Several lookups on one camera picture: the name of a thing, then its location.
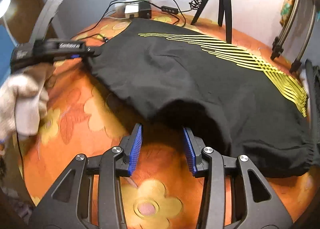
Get large silver tripod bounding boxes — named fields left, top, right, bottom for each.
left=271, top=0, right=319, bottom=73

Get small black tripod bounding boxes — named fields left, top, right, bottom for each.
left=190, top=0, right=236, bottom=45

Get black shorts with yellow stripes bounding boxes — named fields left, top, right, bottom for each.
left=86, top=18, right=316, bottom=178

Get white power strip with adapter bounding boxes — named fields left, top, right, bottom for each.
left=114, top=0, right=152, bottom=19

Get stack of folded black pants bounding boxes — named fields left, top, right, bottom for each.
left=305, top=60, right=319, bottom=166

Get black cable with inline switch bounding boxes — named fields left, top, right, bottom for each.
left=72, top=0, right=203, bottom=44

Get colourful cloth hanging on tripod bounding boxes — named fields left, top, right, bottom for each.
left=279, top=0, right=295, bottom=27

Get left hand in white glove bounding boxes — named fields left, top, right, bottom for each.
left=1, top=63, right=54, bottom=143

